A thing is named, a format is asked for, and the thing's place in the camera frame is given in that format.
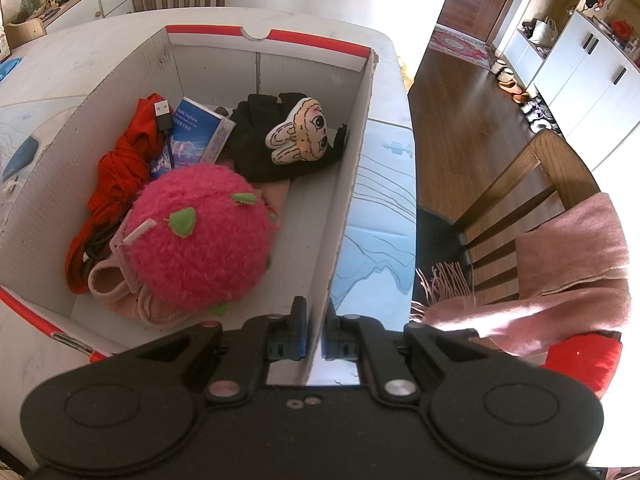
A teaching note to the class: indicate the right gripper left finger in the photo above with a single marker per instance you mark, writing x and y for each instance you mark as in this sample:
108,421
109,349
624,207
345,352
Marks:
133,409

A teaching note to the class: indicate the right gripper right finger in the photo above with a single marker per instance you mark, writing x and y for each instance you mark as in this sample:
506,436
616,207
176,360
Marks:
490,409

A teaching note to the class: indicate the red white cardboard box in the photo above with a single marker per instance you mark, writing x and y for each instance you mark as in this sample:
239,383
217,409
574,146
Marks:
93,75

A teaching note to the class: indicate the red cushion on chair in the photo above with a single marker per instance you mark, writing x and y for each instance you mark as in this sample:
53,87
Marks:
591,359

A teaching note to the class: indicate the pink scarf on chair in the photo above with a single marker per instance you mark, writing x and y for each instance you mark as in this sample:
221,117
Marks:
572,280

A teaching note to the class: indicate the wooden chair right of table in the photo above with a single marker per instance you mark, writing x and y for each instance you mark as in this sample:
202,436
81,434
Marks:
476,252

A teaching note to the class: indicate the pink fuzzy strawberry plush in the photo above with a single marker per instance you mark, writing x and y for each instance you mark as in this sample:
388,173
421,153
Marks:
199,236

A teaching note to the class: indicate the red cloth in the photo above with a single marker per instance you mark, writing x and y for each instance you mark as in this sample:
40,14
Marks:
122,173

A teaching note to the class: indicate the blue book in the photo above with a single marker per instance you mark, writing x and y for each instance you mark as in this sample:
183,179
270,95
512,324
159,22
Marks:
198,135

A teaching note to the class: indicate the shoes on floor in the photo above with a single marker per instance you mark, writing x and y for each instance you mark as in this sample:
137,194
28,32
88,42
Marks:
535,111

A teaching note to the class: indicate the black USB plug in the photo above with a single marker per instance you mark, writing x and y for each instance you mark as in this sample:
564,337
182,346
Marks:
163,116

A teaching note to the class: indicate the black glove with cartoon patch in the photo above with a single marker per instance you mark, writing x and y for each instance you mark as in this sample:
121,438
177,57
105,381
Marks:
282,137

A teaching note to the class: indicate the patterned floor rug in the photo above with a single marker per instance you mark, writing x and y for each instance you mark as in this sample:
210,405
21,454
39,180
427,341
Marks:
459,45

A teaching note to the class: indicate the blue cloth on table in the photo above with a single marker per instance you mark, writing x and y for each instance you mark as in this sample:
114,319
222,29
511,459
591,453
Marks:
7,66

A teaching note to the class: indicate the wooden sideboard with clutter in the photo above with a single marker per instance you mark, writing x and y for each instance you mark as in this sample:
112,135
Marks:
60,0

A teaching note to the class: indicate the white cabinet with black handles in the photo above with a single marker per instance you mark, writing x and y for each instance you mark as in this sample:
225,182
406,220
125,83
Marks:
591,88

